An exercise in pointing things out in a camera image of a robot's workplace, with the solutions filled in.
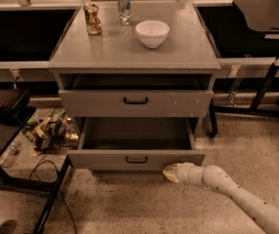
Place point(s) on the grey drawer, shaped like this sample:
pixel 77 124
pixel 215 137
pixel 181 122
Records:
pixel 135 144
pixel 137 95

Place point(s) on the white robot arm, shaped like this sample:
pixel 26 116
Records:
pixel 215 179

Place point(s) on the crushed gold can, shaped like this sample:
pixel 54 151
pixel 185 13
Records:
pixel 91 11

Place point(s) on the silver drink can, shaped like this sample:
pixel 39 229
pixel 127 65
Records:
pixel 124 11

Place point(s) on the clear plastic bottle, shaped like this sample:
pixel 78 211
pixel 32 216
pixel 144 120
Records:
pixel 9 156

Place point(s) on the wire basket with trash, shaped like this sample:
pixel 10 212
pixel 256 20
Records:
pixel 54 131

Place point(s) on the grey drawer cabinet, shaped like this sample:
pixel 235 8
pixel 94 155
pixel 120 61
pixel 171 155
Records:
pixel 118 50

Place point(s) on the black side table left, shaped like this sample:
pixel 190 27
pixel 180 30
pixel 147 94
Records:
pixel 14 114

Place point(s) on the grey top drawer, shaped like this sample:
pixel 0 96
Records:
pixel 137 95

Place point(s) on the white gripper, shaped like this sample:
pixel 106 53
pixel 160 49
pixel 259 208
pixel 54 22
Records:
pixel 182 173

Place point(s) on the white ceramic bowl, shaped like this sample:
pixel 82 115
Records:
pixel 152 33

